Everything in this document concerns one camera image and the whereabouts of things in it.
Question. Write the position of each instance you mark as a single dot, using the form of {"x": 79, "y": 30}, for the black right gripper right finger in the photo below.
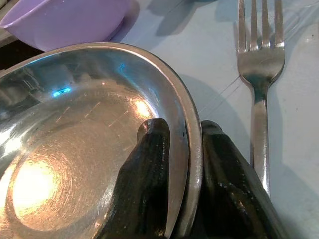
{"x": 224, "y": 186}

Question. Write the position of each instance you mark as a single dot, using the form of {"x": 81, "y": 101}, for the steel fork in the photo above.
{"x": 260, "y": 62}

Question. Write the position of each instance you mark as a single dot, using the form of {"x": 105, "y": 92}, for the purple plastic bowl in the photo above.
{"x": 62, "y": 22}

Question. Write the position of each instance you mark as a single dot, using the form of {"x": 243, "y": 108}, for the round steel plate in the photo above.
{"x": 74, "y": 112}

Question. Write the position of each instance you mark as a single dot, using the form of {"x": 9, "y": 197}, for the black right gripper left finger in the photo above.
{"x": 147, "y": 174}

